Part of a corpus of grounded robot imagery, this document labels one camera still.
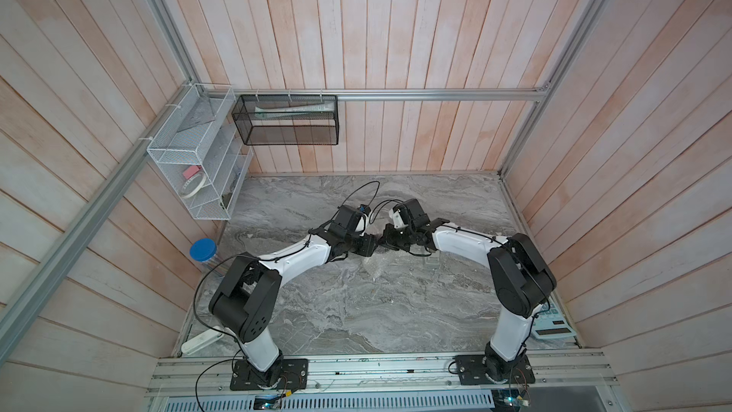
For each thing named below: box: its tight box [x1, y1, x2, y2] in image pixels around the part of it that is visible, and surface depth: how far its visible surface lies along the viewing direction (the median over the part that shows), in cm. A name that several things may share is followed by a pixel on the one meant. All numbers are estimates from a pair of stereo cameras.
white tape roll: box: [181, 171, 207, 199], surface depth 81 cm
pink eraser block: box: [183, 164, 202, 180], surface depth 83 cm
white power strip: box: [181, 328, 224, 355], surface depth 77 cm
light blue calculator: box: [531, 297, 577, 340], surface depth 80 cm
